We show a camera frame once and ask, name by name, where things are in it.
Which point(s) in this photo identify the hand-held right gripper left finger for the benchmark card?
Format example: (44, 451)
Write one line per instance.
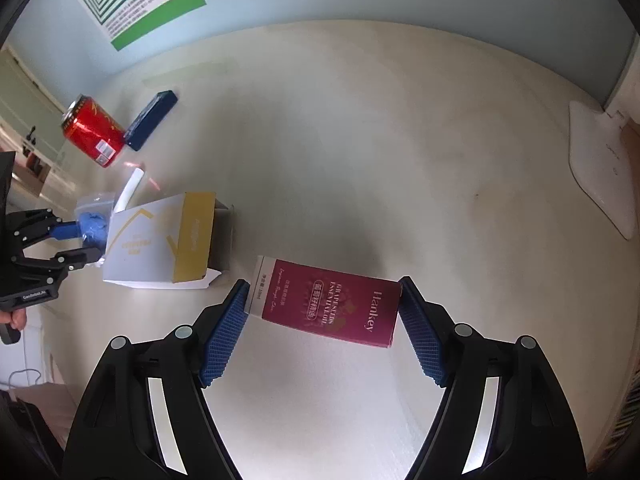
(225, 340)

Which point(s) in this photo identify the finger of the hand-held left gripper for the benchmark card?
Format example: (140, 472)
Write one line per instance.
(75, 256)
(62, 230)

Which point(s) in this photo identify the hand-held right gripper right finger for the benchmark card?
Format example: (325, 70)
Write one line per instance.
(425, 335)

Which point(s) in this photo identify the blue item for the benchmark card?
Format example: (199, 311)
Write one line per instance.
(95, 227)

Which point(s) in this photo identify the maroon box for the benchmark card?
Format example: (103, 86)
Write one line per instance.
(330, 302)

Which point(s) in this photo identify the person's left hand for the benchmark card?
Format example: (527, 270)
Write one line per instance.
(15, 317)

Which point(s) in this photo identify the white and yellow box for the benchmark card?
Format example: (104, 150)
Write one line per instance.
(145, 245)

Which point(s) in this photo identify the red soda can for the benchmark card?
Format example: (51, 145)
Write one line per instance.
(92, 130)

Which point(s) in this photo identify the pale green door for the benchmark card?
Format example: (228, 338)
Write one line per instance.
(30, 110)

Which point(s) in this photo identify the dark blue flat box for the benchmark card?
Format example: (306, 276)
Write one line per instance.
(150, 120)

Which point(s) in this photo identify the stack of books under desk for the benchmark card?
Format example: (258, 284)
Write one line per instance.
(629, 410)

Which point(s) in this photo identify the green striped wall poster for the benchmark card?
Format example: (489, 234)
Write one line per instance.
(150, 5)

